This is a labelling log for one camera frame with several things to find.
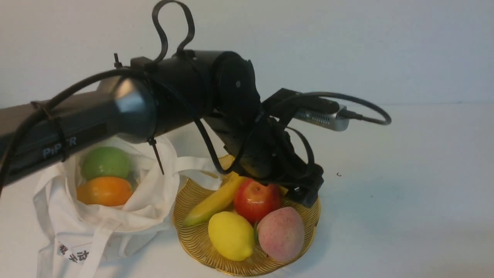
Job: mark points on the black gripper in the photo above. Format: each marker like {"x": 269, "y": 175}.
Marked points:
{"x": 263, "y": 151}

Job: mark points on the orange fruit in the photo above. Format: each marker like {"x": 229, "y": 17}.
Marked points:
{"x": 109, "y": 191}

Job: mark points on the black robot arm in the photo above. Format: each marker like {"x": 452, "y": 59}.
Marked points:
{"x": 215, "y": 90}

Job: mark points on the gold wire fruit basket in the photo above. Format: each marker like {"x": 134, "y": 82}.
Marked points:
{"x": 195, "y": 242}

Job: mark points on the green apple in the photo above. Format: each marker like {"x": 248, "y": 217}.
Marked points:
{"x": 105, "y": 161}

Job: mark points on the red apple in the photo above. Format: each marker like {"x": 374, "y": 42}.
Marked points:
{"x": 254, "y": 201}

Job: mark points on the pink peach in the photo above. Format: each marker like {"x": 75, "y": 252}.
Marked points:
{"x": 280, "y": 234}

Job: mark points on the yellow lemon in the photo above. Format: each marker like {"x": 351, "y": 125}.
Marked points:
{"x": 231, "y": 235}

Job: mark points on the white cloth tote bag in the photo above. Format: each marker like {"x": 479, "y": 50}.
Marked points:
{"x": 89, "y": 234}

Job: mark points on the yellow banana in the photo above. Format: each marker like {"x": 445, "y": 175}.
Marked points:
{"x": 216, "y": 202}

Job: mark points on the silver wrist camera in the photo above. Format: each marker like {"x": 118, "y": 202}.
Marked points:
{"x": 313, "y": 110}

